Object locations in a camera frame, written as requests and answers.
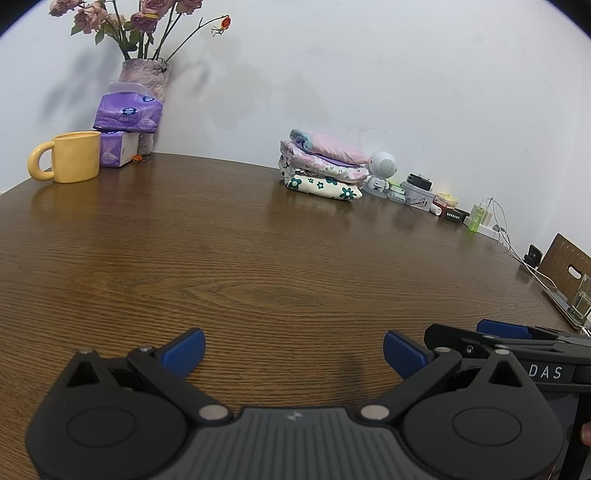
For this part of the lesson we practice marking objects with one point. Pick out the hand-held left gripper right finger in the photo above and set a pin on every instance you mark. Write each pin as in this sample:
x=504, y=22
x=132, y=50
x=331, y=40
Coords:
x=406, y=353

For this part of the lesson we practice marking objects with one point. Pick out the person's right hand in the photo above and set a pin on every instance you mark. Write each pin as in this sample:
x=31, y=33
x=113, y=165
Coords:
x=586, y=434

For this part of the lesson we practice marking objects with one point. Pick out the clear drinking glass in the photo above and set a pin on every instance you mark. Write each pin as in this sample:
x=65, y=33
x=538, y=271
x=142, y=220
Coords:
x=581, y=300

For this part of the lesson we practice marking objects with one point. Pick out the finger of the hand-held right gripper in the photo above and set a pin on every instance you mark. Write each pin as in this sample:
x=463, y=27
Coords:
x=503, y=328
x=452, y=339

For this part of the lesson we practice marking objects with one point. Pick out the yellow small packet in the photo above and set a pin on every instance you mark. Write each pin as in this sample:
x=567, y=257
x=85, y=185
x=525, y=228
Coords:
x=447, y=199

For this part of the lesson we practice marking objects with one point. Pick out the white power strip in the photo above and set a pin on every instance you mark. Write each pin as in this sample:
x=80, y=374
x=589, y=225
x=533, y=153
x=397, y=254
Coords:
x=491, y=232

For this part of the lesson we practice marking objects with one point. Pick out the white purple tissue pack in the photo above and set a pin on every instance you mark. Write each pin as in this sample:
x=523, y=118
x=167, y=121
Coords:
x=117, y=147

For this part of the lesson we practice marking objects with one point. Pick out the yellow mug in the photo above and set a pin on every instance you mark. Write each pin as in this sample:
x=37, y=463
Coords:
x=76, y=157

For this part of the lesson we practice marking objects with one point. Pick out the black phone stand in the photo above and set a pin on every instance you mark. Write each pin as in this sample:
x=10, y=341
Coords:
x=534, y=254

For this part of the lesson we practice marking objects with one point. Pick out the folded white green-flower cloth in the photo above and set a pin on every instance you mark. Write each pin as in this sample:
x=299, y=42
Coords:
x=323, y=185

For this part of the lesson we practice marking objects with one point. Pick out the lilac textured vase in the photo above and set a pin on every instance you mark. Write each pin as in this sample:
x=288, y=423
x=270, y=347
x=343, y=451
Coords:
x=147, y=76

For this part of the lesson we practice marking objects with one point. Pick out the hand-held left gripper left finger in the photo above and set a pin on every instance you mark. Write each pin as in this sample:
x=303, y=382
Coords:
x=184, y=350

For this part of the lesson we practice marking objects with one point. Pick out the wooden chair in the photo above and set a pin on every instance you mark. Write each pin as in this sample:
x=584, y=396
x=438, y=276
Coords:
x=565, y=261

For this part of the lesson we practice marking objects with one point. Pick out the folded pink floral cloth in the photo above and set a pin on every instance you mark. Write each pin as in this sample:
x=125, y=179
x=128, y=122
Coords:
x=318, y=167

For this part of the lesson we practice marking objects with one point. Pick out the white astronaut figurine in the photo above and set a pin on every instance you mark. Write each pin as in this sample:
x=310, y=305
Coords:
x=383, y=168

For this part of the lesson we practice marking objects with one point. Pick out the pink blue mesh garment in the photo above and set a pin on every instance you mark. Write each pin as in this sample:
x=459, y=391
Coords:
x=328, y=145

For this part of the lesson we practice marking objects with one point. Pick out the green translucent bottle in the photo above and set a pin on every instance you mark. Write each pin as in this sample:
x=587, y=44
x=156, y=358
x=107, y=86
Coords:
x=478, y=219

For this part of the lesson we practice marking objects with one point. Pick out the dried pink roses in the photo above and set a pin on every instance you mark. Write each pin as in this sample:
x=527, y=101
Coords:
x=129, y=23

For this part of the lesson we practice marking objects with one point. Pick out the small black device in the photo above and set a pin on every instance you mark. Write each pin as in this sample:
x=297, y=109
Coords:
x=420, y=181

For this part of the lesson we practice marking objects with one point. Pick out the small white green item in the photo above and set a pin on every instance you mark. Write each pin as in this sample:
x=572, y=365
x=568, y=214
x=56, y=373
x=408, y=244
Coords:
x=397, y=193

